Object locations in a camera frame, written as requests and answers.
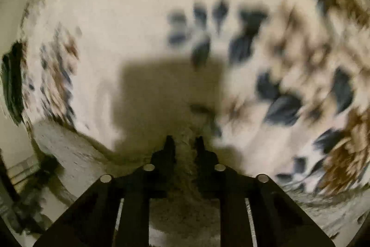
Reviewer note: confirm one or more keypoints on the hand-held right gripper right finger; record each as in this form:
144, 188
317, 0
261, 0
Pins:
200, 150

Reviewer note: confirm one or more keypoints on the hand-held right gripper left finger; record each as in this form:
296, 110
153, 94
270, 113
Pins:
170, 150

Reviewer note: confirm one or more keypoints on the dark green cloth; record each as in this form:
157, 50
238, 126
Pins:
13, 82

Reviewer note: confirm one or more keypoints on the leaf printed blanket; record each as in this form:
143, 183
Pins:
115, 18

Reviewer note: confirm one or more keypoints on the grey pants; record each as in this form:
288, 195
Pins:
185, 206

